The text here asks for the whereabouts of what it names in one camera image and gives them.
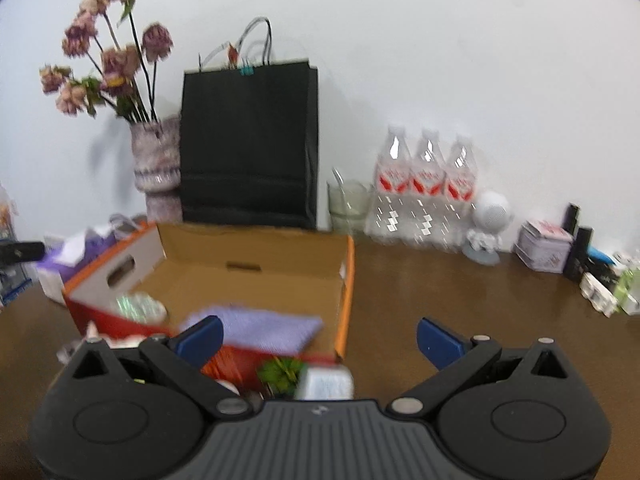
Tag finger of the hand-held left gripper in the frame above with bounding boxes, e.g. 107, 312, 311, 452
0, 242, 47, 264

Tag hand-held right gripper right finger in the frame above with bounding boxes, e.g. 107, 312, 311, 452
390, 317, 576, 417

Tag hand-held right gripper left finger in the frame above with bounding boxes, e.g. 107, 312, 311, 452
65, 316, 253, 417

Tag red and orange cardboard box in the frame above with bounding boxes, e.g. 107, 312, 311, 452
62, 221, 356, 396

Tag white wet wipes pack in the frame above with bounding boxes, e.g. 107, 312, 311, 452
295, 366, 355, 401

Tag purple tissue pack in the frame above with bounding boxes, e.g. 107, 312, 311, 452
37, 227, 121, 306

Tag purple knitted cloth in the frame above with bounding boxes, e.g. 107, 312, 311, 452
182, 305, 323, 353

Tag crushed clear plastic bottle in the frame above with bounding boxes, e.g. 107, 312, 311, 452
115, 294, 168, 322

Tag white round-headed figure speaker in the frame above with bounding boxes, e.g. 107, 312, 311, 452
462, 190, 512, 266

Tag clear water bottle red label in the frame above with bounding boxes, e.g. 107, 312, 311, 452
410, 129, 447, 247
442, 135, 479, 249
367, 125, 413, 243

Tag clear glass cup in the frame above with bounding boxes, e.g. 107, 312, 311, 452
327, 179, 373, 236

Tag mottled purple ceramic vase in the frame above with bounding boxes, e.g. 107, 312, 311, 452
131, 116, 182, 223

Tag black small devices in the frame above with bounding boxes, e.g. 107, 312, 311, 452
563, 226, 594, 281

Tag white small containers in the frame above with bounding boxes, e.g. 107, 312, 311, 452
580, 272, 619, 317

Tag black chair back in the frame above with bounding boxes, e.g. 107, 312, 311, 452
180, 17, 320, 231

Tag small green-tinted spray bottle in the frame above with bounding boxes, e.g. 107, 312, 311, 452
617, 252, 640, 316

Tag dried pink flowers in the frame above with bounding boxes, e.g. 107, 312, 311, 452
40, 0, 175, 123

